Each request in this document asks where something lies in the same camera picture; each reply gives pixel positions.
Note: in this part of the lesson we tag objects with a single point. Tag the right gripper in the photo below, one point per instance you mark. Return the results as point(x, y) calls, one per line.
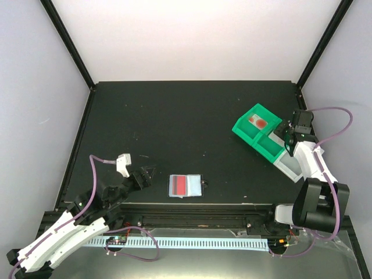
point(279, 130)

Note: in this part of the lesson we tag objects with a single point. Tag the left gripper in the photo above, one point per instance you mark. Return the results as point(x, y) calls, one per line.
point(147, 182)

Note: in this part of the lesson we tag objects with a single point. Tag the black leather card holder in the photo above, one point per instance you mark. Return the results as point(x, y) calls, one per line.
point(195, 186)

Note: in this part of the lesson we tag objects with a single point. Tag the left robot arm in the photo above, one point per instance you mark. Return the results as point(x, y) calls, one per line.
point(93, 213)

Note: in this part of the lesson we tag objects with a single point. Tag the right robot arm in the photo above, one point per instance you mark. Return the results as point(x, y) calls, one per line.
point(322, 200)

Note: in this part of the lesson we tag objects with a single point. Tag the white pink card in bin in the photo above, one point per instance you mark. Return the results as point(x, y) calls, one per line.
point(276, 139)

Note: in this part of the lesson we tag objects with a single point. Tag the red dotted card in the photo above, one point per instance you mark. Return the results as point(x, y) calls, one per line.
point(257, 121)

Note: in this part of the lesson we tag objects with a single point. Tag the clear plastic bin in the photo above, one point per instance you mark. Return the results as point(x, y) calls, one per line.
point(287, 168)

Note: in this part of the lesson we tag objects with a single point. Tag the green divided bin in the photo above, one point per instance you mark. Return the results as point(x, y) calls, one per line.
point(258, 139)

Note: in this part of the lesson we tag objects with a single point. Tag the small circuit board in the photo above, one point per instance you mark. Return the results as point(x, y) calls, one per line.
point(116, 240)

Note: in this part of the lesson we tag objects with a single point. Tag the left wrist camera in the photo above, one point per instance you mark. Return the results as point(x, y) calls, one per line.
point(122, 162)

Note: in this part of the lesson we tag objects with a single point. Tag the white slotted cable duct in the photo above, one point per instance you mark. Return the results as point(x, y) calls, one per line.
point(244, 244)

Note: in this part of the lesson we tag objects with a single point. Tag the black aluminium rail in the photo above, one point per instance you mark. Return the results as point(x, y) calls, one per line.
point(199, 216)

